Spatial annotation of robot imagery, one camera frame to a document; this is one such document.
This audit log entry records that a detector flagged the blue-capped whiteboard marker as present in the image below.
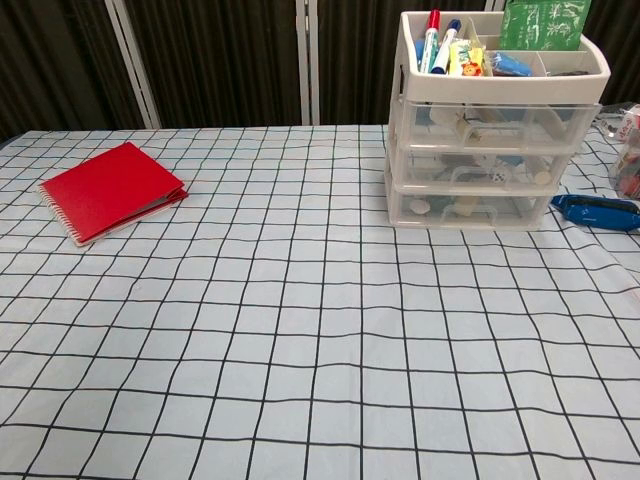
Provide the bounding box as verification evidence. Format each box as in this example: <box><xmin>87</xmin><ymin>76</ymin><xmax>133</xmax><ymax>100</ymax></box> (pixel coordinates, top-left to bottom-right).
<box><xmin>430</xmin><ymin>18</ymin><xmax>462</xmax><ymax>76</ymax></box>

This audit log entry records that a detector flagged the black folding screen white frame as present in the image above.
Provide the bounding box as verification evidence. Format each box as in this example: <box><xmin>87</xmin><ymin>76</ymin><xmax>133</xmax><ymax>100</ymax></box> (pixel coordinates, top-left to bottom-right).
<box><xmin>0</xmin><ymin>0</ymin><xmax>640</xmax><ymax>146</ymax></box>

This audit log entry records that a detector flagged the clear bag of small items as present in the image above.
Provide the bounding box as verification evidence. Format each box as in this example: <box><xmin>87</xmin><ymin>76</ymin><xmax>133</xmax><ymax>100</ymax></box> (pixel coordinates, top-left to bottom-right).
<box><xmin>607</xmin><ymin>144</ymin><xmax>640</xmax><ymax>201</ymax></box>

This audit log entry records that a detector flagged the red-capped whiteboard marker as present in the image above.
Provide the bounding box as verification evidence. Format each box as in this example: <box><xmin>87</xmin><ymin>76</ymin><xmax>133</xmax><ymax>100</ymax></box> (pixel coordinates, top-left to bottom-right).
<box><xmin>418</xmin><ymin>8</ymin><xmax>442</xmax><ymax>74</ymax></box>

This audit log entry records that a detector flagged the blue wrapped packet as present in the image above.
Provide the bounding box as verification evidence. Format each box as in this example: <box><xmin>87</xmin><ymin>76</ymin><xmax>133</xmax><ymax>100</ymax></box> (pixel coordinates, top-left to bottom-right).
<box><xmin>487</xmin><ymin>49</ymin><xmax>534</xmax><ymax>77</ymax></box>

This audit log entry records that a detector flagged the yellow snack packet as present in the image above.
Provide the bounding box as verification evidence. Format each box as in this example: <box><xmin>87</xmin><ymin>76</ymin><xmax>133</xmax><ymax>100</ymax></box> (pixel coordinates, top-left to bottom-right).
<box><xmin>447</xmin><ymin>38</ymin><xmax>489</xmax><ymax>79</ymax></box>

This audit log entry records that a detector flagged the clear plastic drawer with toys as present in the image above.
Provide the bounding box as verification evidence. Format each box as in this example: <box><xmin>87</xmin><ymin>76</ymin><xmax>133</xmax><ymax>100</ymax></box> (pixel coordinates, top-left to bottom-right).
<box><xmin>399</xmin><ymin>97</ymin><xmax>604</xmax><ymax>151</ymax></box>

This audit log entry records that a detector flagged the green tea packet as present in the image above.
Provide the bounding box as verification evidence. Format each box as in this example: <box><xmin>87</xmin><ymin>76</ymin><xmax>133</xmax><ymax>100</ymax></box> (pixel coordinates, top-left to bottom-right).
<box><xmin>499</xmin><ymin>0</ymin><xmax>592</xmax><ymax>51</ymax></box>

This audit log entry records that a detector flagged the white plastic drawer organizer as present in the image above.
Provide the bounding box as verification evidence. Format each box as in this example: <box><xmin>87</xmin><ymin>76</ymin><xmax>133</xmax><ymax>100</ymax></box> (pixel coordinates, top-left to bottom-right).
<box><xmin>383</xmin><ymin>10</ymin><xmax>612</xmax><ymax>232</ymax></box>

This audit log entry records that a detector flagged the white black-checkered tablecloth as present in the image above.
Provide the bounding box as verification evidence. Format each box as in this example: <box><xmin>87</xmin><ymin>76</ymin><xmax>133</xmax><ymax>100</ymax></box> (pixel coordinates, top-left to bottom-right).
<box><xmin>0</xmin><ymin>123</ymin><xmax>640</xmax><ymax>480</ymax></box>

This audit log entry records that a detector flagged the red spiral notebook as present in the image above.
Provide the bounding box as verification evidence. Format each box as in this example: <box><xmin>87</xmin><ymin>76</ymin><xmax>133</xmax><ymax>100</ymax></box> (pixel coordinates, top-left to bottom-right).
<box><xmin>38</xmin><ymin>141</ymin><xmax>189</xmax><ymax>247</ymax></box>

